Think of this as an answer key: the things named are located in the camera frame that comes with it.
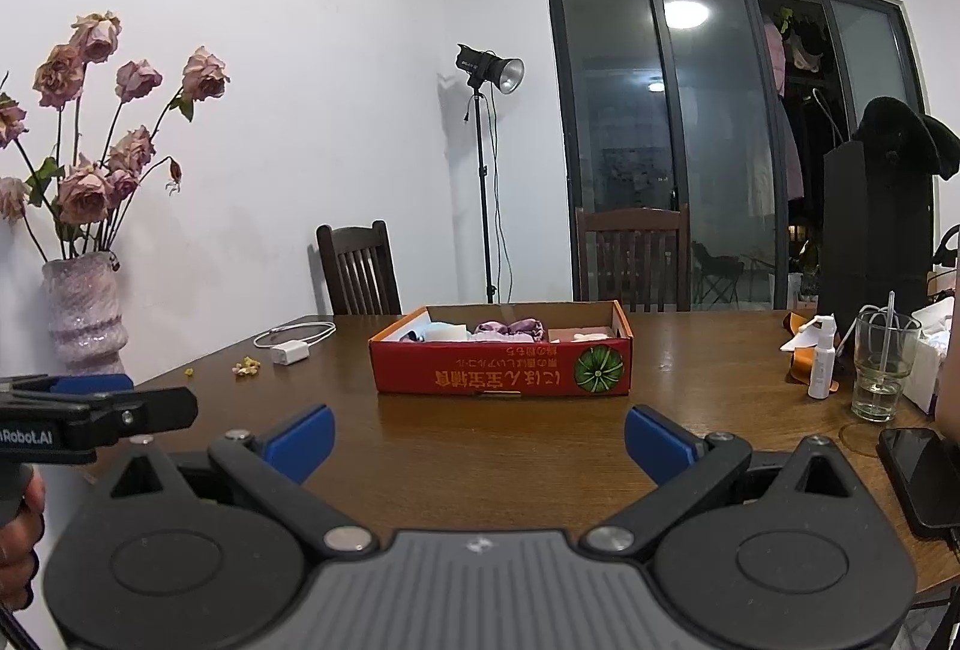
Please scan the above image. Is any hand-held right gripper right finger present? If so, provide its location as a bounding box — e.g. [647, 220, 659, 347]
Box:
[581, 404, 854, 557]

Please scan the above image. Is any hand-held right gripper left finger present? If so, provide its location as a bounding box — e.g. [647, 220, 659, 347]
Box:
[111, 404, 380, 557]

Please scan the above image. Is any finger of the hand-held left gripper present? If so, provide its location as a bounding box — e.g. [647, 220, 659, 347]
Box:
[75, 386, 200, 448]
[0, 374, 134, 400]

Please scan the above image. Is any red cardboard box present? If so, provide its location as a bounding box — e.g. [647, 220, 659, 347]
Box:
[367, 299, 635, 398]

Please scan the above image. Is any person's left hand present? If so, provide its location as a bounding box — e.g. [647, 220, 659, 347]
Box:
[0, 470, 47, 610]

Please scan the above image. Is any pink ceramic vase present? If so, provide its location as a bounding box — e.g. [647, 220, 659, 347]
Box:
[41, 252, 130, 375]

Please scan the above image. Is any orange foil wrapper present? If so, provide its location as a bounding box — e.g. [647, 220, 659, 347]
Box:
[780, 311, 818, 385]

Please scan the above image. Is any dark wooden chair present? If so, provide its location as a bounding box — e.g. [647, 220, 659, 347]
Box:
[574, 203, 692, 313]
[316, 220, 404, 317]

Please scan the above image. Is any white spray bottle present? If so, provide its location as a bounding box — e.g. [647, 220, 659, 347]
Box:
[801, 314, 837, 400]

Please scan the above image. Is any bunch of dried pink roses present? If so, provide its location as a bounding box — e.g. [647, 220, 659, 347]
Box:
[0, 11, 231, 261]

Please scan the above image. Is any clear drinking glass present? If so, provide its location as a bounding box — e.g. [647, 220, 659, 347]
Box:
[851, 308, 922, 424]

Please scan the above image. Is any clear stirring rod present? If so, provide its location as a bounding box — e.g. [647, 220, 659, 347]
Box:
[879, 291, 897, 388]

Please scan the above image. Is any black phone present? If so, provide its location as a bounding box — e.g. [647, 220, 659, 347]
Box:
[876, 426, 960, 542]

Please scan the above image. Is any white tissue pack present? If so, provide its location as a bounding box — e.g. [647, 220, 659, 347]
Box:
[904, 297, 957, 412]

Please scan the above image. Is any sliding glass door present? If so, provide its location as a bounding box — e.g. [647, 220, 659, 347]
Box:
[544, 0, 931, 312]

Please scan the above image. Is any black furry garment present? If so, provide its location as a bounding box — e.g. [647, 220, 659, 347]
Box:
[851, 96, 960, 180]

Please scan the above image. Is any pink hanging garment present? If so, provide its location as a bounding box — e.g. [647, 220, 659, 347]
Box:
[763, 16, 805, 216]

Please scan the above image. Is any studio light on stand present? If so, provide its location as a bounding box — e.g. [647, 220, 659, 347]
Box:
[455, 44, 526, 304]

